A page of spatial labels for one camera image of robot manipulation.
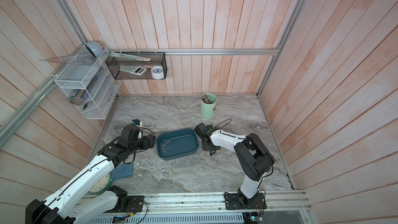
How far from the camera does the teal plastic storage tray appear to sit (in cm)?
91

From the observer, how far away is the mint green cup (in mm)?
979

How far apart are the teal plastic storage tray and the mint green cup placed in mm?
155
